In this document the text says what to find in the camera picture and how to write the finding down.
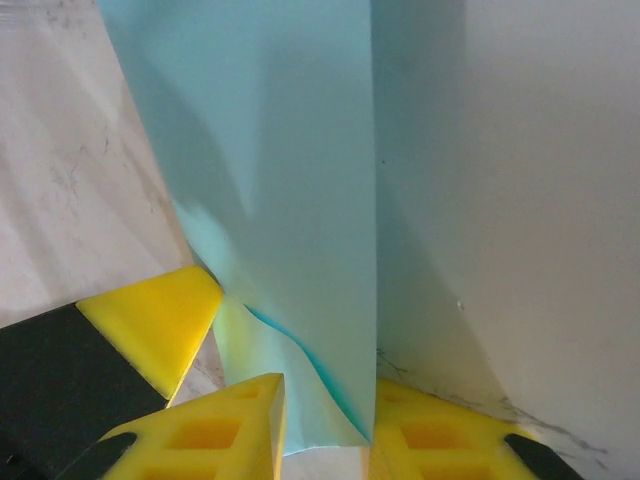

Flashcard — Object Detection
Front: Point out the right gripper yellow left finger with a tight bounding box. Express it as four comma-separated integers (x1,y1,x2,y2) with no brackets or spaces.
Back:
58,372,287,480

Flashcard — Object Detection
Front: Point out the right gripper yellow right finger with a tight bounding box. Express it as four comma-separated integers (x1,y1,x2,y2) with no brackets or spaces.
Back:
367,378,574,480

